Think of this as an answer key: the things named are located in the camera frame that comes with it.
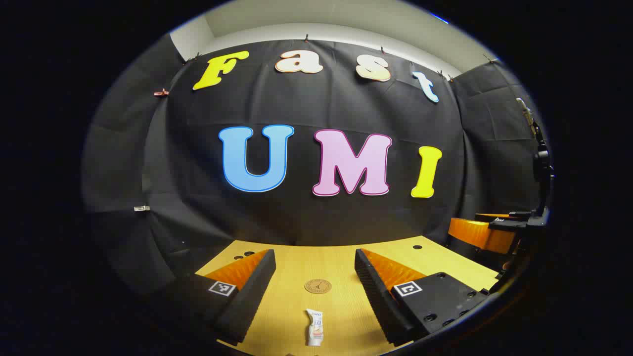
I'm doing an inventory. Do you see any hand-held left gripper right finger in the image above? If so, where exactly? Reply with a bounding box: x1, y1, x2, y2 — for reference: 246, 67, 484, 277
354, 248, 495, 347

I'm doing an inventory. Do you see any wooden desktop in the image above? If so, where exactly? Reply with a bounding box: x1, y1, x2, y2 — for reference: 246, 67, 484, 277
195, 236, 500, 356

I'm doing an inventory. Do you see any white toothpaste tube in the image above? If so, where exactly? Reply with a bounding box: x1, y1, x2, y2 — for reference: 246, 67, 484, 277
306, 309, 324, 347

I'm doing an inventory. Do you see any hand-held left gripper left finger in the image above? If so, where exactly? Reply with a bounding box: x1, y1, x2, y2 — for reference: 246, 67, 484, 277
163, 249, 276, 347

